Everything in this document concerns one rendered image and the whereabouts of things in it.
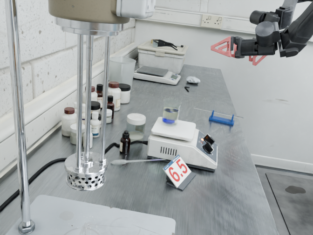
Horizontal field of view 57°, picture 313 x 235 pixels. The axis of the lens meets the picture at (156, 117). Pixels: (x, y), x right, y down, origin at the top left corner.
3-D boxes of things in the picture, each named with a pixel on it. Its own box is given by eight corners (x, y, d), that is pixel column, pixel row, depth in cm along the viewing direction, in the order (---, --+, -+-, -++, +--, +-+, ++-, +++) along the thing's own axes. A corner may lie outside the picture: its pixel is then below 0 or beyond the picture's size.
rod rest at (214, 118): (234, 122, 118) (235, 114, 116) (233, 125, 115) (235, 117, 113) (209, 117, 120) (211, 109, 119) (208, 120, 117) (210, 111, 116)
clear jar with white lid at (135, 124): (132, 145, 90) (135, 121, 87) (121, 137, 94) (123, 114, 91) (147, 141, 94) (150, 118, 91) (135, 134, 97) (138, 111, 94)
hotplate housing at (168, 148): (216, 152, 92) (221, 129, 89) (215, 173, 80) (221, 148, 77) (148, 138, 95) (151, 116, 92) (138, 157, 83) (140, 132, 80)
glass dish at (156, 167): (153, 176, 75) (153, 169, 74) (144, 165, 79) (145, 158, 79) (171, 173, 77) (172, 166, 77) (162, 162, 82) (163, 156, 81)
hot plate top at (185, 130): (195, 125, 90) (196, 122, 89) (192, 141, 79) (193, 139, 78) (158, 118, 91) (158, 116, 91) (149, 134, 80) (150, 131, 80)
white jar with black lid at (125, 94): (121, 105, 122) (123, 88, 119) (110, 100, 125) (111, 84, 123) (132, 102, 127) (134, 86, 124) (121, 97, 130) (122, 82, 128)
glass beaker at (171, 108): (164, 119, 90) (167, 94, 87) (180, 123, 88) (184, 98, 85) (156, 126, 85) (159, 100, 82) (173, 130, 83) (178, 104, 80)
